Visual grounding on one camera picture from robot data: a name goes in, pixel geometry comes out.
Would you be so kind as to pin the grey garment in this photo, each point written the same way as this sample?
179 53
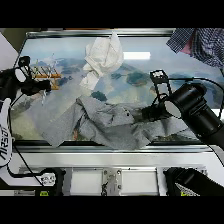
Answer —
113 125

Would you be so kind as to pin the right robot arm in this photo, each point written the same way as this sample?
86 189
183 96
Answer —
200 110

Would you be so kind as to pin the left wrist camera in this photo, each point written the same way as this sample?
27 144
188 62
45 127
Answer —
24 62

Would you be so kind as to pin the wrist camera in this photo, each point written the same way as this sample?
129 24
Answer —
24 62
159 76

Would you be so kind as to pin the silver frame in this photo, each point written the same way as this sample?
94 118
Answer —
113 181

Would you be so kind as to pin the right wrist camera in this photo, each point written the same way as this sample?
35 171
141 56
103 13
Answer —
159 76

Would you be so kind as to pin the checked shirt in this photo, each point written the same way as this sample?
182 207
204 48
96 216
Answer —
208 45

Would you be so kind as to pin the white garment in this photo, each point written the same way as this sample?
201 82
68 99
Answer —
103 53

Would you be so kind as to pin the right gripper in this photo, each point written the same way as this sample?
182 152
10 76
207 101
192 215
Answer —
154 111

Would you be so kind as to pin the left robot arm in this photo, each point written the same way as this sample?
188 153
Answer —
4 120

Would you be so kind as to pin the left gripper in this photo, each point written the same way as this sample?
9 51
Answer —
36 86

